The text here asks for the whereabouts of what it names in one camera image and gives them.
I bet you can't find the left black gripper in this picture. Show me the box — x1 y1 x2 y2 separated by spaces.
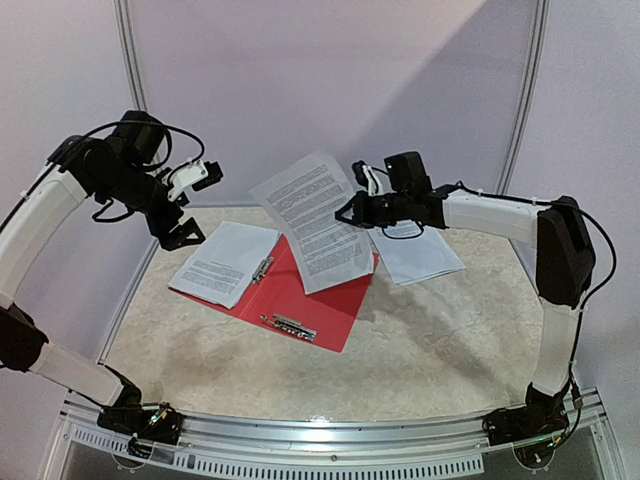
100 160 207 250

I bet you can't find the printed paper sheet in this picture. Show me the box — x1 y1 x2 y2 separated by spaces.
168 221 280 309
250 150 374 295

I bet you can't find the stack of printed papers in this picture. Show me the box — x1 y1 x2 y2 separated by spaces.
368 221 465 286

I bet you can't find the red file folder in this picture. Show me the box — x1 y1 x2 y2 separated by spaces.
170 238 373 353

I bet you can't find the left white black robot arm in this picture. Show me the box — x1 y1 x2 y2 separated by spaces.
1 110 222 434

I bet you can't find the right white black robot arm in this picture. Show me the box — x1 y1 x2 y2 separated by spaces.
334 152 595 436

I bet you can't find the metal clip folder spine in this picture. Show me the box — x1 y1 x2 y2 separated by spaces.
251 256 275 285

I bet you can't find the metal clip top of folder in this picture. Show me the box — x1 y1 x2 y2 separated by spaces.
261 314 317 343

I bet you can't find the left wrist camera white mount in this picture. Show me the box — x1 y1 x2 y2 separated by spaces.
164 160 223 202

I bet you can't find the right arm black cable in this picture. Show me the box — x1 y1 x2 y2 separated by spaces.
369 164 619 441

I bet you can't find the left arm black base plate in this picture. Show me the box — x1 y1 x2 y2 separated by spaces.
97 396 184 445

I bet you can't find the left aluminium frame post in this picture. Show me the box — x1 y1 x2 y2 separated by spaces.
113 0 155 117

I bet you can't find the aluminium frame post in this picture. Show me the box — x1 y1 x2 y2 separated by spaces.
113 0 155 117
495 0 550 195

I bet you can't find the aluminium front rail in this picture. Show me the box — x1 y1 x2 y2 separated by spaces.
44 389 625 479

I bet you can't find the right aluminium frame post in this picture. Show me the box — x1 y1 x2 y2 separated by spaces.
495 0 550 195

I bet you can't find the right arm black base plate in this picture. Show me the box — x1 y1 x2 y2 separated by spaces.
482 407 569 446

